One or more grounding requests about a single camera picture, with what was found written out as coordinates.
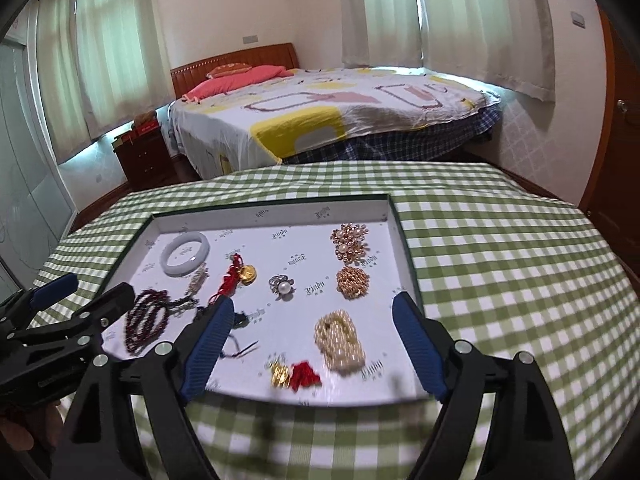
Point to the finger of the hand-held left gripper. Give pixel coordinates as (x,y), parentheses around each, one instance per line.
(112,302)
(52,290)

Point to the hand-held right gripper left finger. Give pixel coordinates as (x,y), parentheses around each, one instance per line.
(210,340)

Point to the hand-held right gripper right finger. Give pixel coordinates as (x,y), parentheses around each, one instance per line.
(415,340)

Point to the white jade bangle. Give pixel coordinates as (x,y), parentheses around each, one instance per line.
(172,270)

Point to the gold pearl flower brooch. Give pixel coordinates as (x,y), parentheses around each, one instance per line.
(350,242)

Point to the white tray box green rim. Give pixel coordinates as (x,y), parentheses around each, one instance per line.
(300,230)

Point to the person's left hand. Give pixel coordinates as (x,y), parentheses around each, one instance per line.
(20,440)

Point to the gold pendant long red tassel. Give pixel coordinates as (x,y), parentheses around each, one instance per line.
(246,274)

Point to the gold pendant short red tassel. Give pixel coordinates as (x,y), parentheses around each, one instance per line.
(305,376)

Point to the green checked tablecloth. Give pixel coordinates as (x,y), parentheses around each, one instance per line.
(500,260)

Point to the glass sliding door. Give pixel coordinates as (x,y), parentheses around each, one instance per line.
(30,170)

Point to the dark wooden nightstand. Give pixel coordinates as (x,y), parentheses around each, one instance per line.
(145,160)

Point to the red box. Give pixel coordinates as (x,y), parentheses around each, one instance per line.
(146,122)

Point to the blue plaid sheet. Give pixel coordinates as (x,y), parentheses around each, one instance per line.
(425,140)

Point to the printed white bedsheet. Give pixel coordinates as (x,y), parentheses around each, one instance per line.
(350,105)

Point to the white curtain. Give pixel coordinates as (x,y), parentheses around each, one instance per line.
(110,50)
(450,15)

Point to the pink pillow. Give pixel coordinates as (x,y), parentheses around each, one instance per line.
(235,82)

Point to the wooden headboard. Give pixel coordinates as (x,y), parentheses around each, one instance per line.
(200,65)

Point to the wooden door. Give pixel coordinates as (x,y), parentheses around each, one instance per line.
(617,185)

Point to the orange pillow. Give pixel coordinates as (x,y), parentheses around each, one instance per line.
(227,70)

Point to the wall outlet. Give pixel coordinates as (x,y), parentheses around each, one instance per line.
(250,39)

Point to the wall switch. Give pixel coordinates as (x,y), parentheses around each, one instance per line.
(577,19)

